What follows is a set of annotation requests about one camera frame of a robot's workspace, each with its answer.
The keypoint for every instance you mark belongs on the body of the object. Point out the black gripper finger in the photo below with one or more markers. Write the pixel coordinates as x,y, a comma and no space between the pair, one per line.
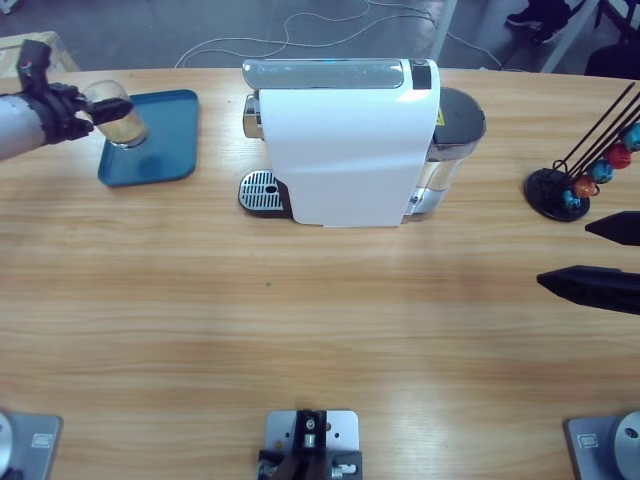
595,290
617,228

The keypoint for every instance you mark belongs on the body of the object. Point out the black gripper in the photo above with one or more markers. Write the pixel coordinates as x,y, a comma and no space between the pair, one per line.
62,115

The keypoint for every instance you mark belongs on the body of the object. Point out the clear drinking glass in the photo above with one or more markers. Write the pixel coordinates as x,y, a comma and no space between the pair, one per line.
125,131

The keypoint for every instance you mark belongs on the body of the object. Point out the white capsule coffee machine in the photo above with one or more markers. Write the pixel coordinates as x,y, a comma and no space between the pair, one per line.
350,160

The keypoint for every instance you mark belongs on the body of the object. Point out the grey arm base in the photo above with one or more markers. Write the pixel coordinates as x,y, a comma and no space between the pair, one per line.
595,465
30,465

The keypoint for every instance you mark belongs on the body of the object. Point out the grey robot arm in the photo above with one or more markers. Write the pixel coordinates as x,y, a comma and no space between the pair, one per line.
20,125

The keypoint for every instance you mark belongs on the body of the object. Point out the orange coffee capsule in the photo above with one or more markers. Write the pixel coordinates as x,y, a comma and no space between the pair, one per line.
584,187

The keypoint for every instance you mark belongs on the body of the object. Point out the blue coffee capsule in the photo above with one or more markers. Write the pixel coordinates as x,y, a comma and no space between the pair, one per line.
571,200
600,171
634,137

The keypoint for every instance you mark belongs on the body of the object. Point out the red coffee capsule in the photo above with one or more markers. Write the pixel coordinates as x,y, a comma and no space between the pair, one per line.
620,156

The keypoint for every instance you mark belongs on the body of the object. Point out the blue plastic tray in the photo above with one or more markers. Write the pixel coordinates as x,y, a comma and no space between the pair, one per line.
165,150

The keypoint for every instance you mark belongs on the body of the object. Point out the light wooden crate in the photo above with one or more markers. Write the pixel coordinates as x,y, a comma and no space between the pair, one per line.
65,55

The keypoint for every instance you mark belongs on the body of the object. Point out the black capsule holder stand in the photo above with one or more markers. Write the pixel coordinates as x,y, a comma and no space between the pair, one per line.
545,195

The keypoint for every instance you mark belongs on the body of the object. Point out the black office chair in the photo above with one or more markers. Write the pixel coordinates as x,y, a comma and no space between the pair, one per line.
615,60

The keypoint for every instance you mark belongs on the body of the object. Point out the silver grate drip tray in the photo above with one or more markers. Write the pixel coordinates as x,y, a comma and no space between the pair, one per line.
260,192

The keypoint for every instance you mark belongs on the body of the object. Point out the clear water tank black lid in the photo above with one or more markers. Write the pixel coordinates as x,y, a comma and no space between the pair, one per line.
460,115

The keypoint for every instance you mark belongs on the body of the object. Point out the white metal leg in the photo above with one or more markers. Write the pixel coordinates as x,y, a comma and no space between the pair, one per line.
445,30
570,35

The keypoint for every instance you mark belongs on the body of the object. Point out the black bystander shoe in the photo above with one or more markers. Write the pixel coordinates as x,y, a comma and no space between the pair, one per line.
522,20
550,32

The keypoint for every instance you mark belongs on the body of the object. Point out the grey camera mount plate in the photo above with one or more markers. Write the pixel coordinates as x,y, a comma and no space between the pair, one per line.
345,430

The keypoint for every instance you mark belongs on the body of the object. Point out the grey centre mount plate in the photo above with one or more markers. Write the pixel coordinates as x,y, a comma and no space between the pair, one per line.
320,436

